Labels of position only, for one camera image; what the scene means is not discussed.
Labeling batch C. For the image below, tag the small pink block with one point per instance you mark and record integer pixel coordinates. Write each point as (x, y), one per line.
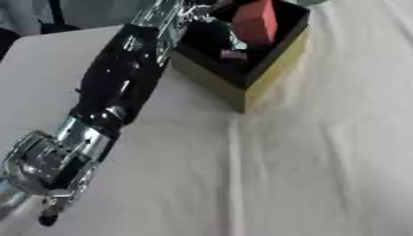
(233, 55)

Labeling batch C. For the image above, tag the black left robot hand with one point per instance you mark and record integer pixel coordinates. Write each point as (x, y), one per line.
(226, 11)

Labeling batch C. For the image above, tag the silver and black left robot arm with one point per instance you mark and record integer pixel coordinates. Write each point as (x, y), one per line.
(115, 80)

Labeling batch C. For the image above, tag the tan cardboard box black inside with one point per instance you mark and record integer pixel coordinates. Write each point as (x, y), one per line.
(252, 89)

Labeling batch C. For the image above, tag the red rectangular block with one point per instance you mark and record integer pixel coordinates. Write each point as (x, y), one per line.
(256, 24)

